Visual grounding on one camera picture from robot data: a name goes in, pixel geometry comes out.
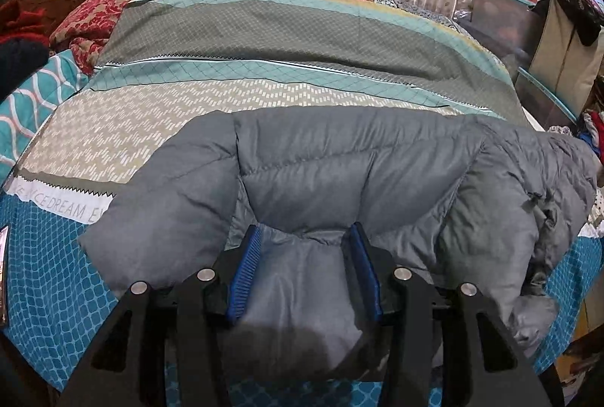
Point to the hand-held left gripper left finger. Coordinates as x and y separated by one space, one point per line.
245 270

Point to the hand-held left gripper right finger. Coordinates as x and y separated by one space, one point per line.
365 275

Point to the grey puffer jacket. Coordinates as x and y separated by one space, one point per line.
330 162

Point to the pile of colourful clothes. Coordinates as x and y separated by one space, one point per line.
595 129

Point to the teal striped patterned bed sheet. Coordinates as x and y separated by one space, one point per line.
236 39

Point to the clear plastic storage box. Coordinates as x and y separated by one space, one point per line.
542 100

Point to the teal wavy-line blanket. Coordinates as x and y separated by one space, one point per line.
33 105

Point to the clear storage box red contents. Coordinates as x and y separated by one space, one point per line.
505 20

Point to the red floral pillow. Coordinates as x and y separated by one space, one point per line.
89 15

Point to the beige fabric organiser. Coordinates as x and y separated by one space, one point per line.
566 53

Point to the dark navy cloth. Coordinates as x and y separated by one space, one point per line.
19 63

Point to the red knitted cloth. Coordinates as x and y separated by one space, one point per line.
21 22

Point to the dark patterned cloth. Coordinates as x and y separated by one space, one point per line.
580 11

